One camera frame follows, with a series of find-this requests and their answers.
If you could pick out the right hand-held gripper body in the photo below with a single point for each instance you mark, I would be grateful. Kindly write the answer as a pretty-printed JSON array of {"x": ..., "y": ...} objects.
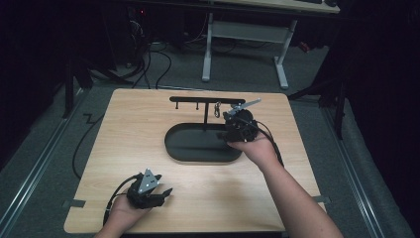
[{"x": 242, "y": 127}]

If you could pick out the person's right hand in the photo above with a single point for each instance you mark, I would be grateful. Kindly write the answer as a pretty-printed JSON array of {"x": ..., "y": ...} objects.
[{"x": 261, "y": 152}]

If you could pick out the grey tape strip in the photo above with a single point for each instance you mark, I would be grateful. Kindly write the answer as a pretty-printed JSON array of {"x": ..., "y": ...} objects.
[
  {"x": 75, "y": 203},
  {"x": 322, "y": 199}
]

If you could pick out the black hook rack with tray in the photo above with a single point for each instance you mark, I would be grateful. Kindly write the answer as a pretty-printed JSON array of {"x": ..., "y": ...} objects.
[{"x": 198, "y": 145}]

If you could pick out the dark computer tower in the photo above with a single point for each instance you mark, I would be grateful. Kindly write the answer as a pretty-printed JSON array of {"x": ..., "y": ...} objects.
[{"x": 137, "y": 33}]

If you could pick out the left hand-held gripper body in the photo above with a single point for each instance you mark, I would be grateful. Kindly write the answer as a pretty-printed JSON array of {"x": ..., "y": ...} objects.
[{"x": 145, "y": 198}]

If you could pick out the person's left hand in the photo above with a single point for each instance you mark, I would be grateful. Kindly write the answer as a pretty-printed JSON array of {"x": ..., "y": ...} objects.
[{"x": 120, "y": 214}]

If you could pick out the white-framed desk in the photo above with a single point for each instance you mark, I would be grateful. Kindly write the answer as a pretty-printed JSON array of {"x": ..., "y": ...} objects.
[{"x": 251, "y": 31}]

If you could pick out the black metal stand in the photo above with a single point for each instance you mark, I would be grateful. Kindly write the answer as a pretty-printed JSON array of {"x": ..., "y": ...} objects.
[
  {"x": 68, "y": 86},
  {"x": 340, "y": 109}
]

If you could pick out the aluminium floor rail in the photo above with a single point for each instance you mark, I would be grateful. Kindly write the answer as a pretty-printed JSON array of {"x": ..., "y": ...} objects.
[
  {"x": 39, "y": 162},
  {"x": 353, "y": 178}
]

